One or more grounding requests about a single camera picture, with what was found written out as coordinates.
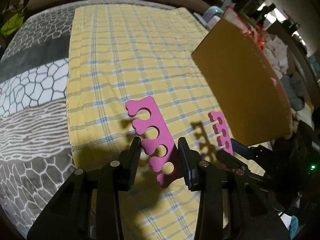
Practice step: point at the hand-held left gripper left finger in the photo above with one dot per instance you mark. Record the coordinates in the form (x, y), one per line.
(133, 160)

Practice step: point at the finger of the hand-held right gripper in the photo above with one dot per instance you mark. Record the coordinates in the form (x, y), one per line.
(230, 161)
(242, 150)

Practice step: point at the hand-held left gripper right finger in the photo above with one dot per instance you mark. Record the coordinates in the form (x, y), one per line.
(186, 162)

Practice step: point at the pink foam toe separator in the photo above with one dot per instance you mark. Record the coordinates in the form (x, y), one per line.
(165, 140)
(225, 130)

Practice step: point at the brown cardboard box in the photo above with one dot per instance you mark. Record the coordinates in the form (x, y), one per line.
(237, 80)

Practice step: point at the person's right forearm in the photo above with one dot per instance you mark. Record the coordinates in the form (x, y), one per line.
(294, 226)

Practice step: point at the white cloth pile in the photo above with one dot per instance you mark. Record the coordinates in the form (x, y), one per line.
(277, 52)

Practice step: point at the yellow checkered cloth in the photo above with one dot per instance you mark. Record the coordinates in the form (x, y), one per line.
(125, 55)

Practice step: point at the grey patterned blanket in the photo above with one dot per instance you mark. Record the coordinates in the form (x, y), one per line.
(32, 92)

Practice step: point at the purple round container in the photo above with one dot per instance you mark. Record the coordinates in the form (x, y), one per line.
(213, 10)

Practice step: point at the green cloth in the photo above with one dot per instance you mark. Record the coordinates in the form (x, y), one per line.
(11, 25)

